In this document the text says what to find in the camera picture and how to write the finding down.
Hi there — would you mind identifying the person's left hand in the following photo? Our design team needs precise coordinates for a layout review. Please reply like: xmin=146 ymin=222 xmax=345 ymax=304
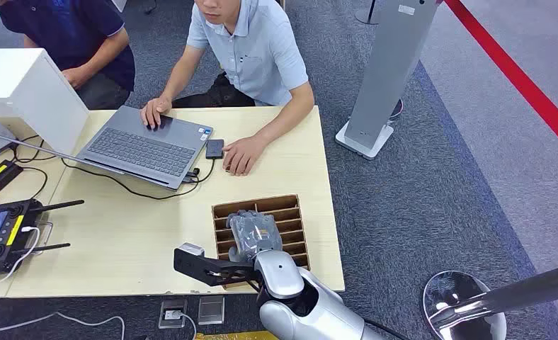
xmin=222 ymin=135 xmax=267 ymax=177

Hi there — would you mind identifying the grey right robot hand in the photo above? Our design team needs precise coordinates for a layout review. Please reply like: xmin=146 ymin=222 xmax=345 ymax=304
xmin=226 ymin=210 xmax=284 ymax=263

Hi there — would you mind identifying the person's hand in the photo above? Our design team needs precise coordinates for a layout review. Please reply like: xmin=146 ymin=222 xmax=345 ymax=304
xmin=62 ymin=67 xmax=91 ymax=90

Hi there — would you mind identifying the person's right hand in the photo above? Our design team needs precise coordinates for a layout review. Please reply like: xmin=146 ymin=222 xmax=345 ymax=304
xmin=140 ymin=96 xmax=173 ymax=130

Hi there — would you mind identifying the person in dark shirt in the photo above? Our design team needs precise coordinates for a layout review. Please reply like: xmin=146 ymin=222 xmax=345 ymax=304
xmin=0 ymin=0 xmax=136 ymax=111

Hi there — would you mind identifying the wooden slotted card holder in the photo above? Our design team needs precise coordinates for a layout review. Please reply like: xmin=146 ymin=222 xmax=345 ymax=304
xmin=212 ymin=194 xmax=312 ymax=288

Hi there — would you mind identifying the person in light shirt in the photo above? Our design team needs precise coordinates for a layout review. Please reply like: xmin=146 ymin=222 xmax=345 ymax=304
xmin=140 ymin=0 xmax=316 ymax=177

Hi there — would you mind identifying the small black usb hub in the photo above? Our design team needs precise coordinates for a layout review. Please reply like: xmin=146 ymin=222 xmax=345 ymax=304
xmin=205 ymin=139 xmax=225 ymax=161

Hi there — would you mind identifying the grey open laptop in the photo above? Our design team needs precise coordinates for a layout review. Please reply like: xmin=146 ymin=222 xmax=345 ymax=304
xmin=0 ymin=105 xmax=214 ymax=191

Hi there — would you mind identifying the white box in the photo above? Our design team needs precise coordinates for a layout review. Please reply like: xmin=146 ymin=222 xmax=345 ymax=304
xmin=0 ymin=48 xmax=91 ymax=157

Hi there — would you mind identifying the closed metal floor socket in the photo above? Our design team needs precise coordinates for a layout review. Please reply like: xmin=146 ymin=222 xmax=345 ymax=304
xmin=198 ymin=295 xmax=225 ymax=326

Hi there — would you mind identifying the floor socket with plug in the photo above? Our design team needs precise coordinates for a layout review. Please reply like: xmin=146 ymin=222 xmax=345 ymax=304
xmin=158 ymin=299 xmax=188 ymax=330

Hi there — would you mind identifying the black remote controller with screen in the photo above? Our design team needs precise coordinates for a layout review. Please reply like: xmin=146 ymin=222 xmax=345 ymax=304
xmin=0 ymin=198 xmax=86 ymax=277

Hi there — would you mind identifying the grey pillar stand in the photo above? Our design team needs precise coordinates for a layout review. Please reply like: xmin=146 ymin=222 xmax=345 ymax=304
xmin=334 ymin=0 xmax=443 ymax=161

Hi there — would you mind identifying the red barrier belt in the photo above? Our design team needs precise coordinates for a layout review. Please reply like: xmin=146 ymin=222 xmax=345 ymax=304
xmin=444 ymin=0 xmax=558 ymax=162

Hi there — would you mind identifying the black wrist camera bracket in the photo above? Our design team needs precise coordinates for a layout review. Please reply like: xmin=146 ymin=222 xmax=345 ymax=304
xmin=173 ymin=242 xmax=264 ymax=288

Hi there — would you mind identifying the black laptop cable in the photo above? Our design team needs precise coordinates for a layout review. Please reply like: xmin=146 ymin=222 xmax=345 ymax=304
xmin=60 ymin=157 xmax=217 ymax=201

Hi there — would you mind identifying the black desk cable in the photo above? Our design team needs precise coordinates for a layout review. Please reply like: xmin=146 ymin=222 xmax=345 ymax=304
xmin=0 ymin=135 xmax=59 ymax=200

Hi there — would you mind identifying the short white plug cable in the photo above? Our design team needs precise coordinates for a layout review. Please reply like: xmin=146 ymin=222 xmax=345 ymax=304
xmin=178 ymin=312 xmax=198 ymax=340

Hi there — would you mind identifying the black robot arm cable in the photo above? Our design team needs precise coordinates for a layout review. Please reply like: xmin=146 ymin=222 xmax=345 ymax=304
xmin=362 ymin=318 xmax=412 ymax=340

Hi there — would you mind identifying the white controller cable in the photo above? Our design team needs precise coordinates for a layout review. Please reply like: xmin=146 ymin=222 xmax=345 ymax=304
xmin=0 ymin=226 xmax=41 ymax=285

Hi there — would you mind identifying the white floor cable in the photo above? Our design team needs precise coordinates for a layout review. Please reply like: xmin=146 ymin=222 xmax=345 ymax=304
xmin=0 ymin=312 xmax=127 ymax=340

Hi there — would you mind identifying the chrome stanchion post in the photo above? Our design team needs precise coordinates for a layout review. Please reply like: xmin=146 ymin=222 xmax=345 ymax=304
xmin=421 ymin=261 xmax=558 ymax=340

